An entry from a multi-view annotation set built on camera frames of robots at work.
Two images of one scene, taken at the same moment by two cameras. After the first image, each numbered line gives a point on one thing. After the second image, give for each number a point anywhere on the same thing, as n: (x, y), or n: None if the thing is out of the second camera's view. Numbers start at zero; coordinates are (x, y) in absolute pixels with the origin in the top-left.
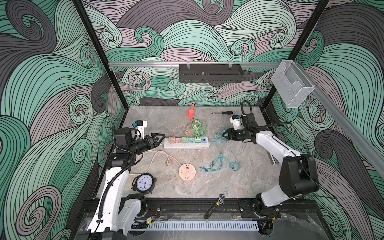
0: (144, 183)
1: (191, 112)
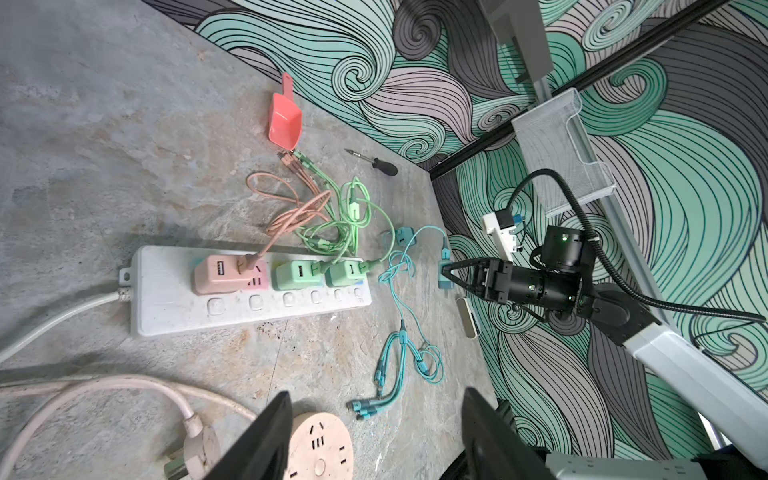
0: None
1: (286, 117)
